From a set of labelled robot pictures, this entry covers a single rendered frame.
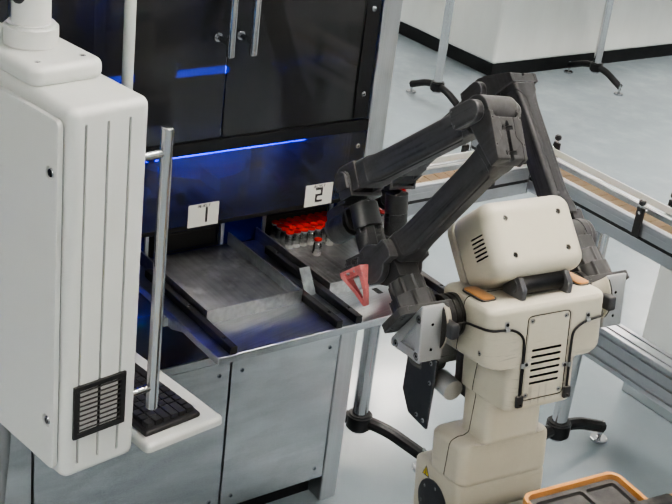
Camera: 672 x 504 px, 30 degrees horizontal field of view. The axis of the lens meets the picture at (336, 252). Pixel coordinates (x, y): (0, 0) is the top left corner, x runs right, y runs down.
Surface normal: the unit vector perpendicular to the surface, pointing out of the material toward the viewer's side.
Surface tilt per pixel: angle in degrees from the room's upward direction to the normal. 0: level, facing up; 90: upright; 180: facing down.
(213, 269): 0
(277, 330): 0
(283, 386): 90
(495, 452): 82
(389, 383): 0
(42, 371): 90
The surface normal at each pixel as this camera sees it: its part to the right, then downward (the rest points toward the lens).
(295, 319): 0.11, -0.89
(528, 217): 0.43, -0.29
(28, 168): -0.72, 0.22
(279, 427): 0.57, 0.41
